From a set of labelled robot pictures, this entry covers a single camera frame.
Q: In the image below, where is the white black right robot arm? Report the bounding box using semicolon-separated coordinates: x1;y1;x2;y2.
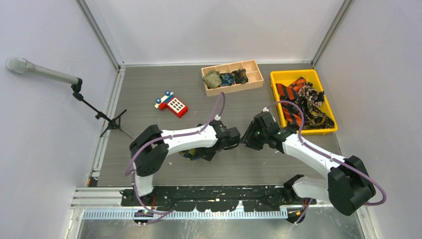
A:
240;112;376;216

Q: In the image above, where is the dark brown rolled tie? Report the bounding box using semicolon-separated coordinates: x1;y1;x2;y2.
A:
231;69;249;84

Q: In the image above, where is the olive green rolled tie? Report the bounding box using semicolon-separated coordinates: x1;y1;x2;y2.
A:
203;70;222;89

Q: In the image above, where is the yellow plastic bin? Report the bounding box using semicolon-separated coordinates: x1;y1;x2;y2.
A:
270;69;338;135

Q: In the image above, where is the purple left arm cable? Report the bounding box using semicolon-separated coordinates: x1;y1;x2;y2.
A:
124;92;226;225

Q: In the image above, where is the silver microphone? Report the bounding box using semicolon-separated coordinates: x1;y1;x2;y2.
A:
6;58;81;85

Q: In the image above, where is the blue yellow floral tie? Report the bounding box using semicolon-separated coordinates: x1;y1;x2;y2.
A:
179;149;201;160

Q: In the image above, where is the red white toy brick block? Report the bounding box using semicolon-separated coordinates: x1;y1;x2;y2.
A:
154;91;189;118

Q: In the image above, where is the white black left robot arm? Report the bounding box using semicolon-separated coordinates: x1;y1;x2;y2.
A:
126;120;240;206

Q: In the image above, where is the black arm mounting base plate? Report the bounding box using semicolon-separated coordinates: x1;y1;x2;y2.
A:
120;185;316;224

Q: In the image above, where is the black microphone stand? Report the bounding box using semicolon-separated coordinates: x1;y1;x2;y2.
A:
71;77;133;139

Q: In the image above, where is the black floral patterned tie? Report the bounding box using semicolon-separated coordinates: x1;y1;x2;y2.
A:
298;81;334;130

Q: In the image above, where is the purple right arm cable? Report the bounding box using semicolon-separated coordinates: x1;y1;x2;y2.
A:
263;100;387;226

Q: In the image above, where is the blue rolled tie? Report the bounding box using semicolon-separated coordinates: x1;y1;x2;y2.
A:
219;73;235;87

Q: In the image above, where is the wooden divided tray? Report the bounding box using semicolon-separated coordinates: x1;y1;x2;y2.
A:
201;60;264;96

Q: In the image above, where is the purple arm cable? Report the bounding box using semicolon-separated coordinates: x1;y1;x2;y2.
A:
124;92;226;225
263;100;387;226

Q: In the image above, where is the orange navy striped tie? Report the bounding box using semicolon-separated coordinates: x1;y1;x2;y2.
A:
276;77;308;126

